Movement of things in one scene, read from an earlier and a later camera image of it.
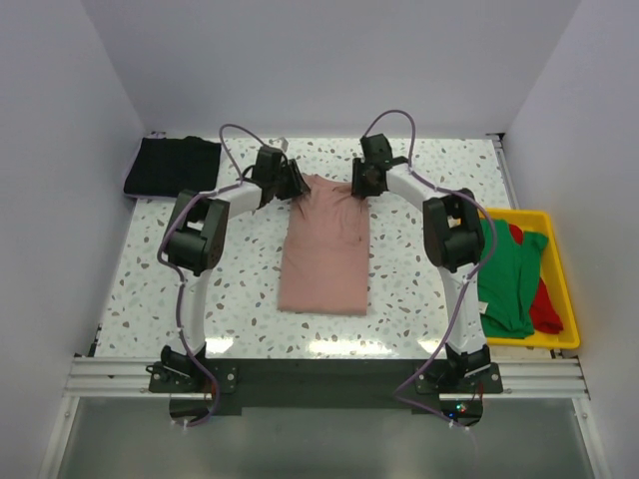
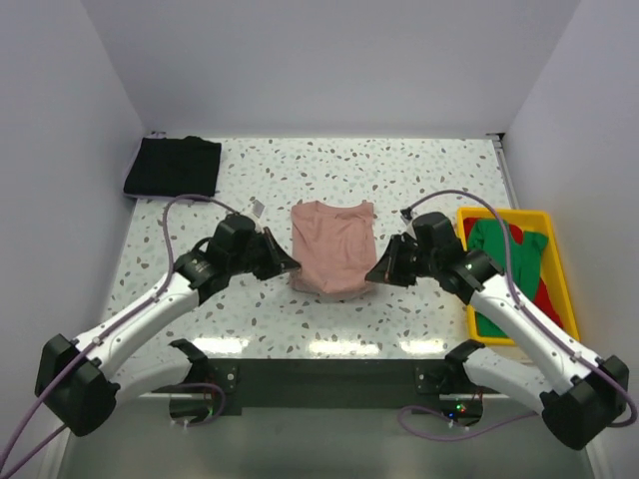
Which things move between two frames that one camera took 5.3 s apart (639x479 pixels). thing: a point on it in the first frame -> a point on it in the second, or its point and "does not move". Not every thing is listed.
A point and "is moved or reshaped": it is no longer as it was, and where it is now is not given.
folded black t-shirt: x=167 y=167 does not move
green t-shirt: x=507 y=280 does not move
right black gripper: x=357 y=187 -> x=387 y=269
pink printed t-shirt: x=324 y=258 is moved or reshaped
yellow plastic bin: x=553 y=278 does not move
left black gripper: x=297 y=186 -> x=278 y=259
